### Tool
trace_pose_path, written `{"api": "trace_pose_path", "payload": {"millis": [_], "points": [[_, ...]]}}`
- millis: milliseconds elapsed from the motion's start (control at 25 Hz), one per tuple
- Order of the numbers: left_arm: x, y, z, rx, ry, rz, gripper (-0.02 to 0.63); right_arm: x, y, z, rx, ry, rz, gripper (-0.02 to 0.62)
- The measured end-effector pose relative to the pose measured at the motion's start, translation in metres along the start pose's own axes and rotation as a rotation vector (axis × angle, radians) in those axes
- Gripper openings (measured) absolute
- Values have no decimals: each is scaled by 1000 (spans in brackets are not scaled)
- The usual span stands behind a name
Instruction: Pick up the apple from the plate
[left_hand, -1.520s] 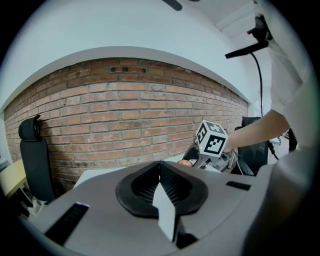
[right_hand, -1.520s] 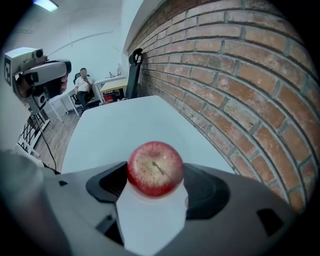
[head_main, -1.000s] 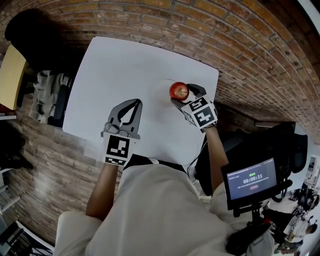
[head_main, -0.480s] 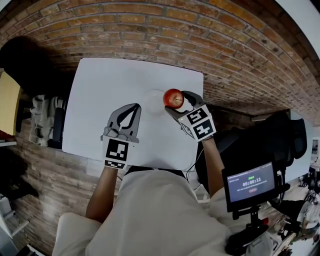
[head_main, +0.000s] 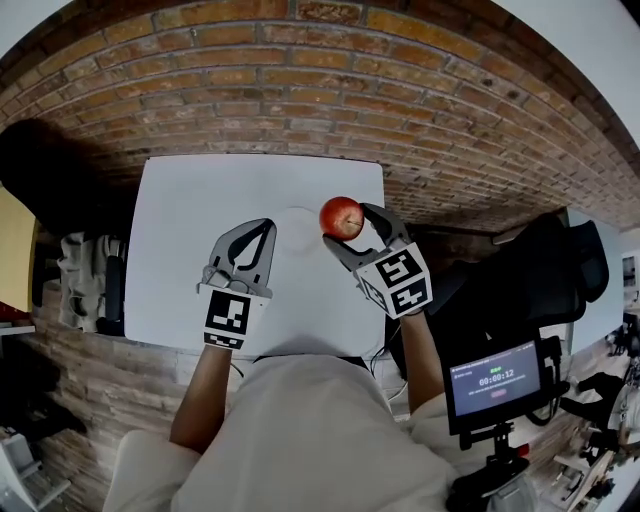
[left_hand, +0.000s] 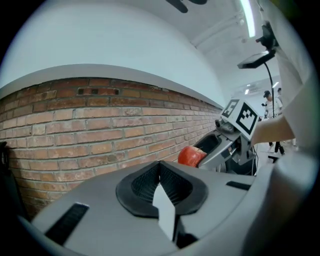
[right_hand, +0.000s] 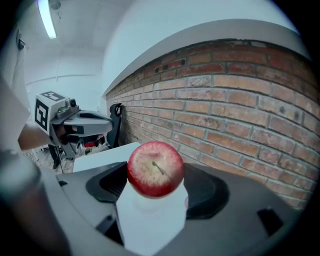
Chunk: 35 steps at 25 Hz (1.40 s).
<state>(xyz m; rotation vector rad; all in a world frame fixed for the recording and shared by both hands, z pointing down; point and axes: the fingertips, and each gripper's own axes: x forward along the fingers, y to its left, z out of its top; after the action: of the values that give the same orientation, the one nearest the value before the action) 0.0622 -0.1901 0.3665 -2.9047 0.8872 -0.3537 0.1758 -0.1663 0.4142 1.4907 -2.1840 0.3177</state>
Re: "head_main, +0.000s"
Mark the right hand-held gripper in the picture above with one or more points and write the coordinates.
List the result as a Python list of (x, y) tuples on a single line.
[(400, 280)]

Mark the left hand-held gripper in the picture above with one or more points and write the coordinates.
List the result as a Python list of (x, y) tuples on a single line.
[(227, 315)]

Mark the red apple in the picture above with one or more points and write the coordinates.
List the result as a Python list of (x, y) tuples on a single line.
[(341, 217)]

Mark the white plate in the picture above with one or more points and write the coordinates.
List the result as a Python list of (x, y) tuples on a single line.
[(297, 235)]

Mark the person's left forearm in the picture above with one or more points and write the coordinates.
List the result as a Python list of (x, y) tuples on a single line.
[(205, 400)]

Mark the person's right forearm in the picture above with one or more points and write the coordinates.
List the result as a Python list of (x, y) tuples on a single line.
[(422, 365)]

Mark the black mesh office chair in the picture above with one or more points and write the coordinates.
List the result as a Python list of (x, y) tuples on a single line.
[(525, 280)]

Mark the beige cloth bag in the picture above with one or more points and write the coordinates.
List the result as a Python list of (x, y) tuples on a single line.
[(82, 285)]

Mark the small black monitor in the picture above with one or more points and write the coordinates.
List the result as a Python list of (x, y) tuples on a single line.
[(495, 385)]

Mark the person's white shirt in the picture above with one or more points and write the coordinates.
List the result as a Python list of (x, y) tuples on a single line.
[(300, 440)]

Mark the black monitor clamp stand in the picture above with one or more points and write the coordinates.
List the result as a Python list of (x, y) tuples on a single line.
[(495, 455)]

